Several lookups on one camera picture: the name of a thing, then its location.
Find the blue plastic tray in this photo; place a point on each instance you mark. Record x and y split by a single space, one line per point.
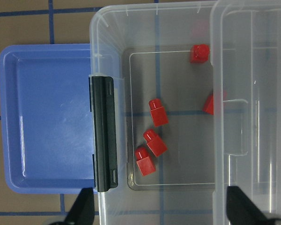
47 124

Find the red block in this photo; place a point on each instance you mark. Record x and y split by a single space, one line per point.
199 53
144 161
158 113
154 142
209 104

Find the clear plastic box lid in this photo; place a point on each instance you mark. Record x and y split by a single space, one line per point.
245 40

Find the black box latch handle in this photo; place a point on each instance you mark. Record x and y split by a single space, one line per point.
105 154

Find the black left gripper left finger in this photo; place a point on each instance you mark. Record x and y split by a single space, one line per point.
82 211

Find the clear plastic storage box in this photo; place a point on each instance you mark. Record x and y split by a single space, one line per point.
145 49

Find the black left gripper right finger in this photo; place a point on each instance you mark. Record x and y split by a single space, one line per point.
240 210

